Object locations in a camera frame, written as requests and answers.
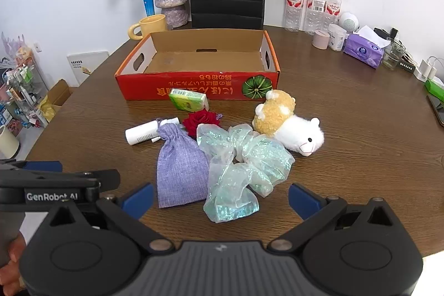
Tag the dark smartphone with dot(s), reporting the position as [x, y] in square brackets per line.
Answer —
[437, 110]

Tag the small black device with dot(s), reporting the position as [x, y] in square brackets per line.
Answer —
[385, 33]

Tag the white wall socket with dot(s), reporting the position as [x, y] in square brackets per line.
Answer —
[37, 48]

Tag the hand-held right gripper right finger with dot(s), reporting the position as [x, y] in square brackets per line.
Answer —
[302, 200]

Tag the iridescent organza bag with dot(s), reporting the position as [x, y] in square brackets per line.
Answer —
[242, 164]

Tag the brown cardboard carton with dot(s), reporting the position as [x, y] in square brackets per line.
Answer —
[57, 95]

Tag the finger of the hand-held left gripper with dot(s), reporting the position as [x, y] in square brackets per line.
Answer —
[47, 166]
[104, 178]

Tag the white plastic jar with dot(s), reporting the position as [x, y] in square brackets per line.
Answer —
[337, 37]

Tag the green stapler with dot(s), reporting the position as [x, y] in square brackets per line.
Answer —
[435, 87]

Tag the yellow and white plush sheep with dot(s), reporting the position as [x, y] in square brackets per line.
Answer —
[277, 112]

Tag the clear water bottle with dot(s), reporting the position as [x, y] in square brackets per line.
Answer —
[295, 4]
[333, 4]
[315, 8]

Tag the white spray bottle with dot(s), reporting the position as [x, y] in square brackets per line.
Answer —
[140, 133]

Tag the clear glass cup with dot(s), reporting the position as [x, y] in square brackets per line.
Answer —
[393, 56]

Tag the wooden desktop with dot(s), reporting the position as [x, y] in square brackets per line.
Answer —
[364, 160]

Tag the blue and white tube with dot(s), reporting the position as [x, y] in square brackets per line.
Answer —
[148, 6]

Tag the person's left hand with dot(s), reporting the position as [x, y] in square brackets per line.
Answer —
[12, 258]

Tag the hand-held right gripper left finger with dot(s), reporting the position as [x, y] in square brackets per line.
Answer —
[138, 199]

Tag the green tissue packet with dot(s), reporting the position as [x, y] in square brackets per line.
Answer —
[187, 100]

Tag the white waste bin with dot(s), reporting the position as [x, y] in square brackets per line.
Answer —
[7, 143]

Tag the red fabric rose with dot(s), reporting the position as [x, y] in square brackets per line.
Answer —
[201, 121]

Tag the orange cardboard box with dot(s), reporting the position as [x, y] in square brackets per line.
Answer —
[208, 84]

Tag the cluttered storage rack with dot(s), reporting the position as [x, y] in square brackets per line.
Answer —
[24, 95]

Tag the white charger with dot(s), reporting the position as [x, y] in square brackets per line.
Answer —
[437, 69]
[422, 70]

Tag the yellow mug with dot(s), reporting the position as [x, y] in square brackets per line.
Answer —
[152, 27]

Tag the purple tissue pack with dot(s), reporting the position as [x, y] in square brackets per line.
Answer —
[362, 51]

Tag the white round speaker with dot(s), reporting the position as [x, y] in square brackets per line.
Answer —
[350, 22]

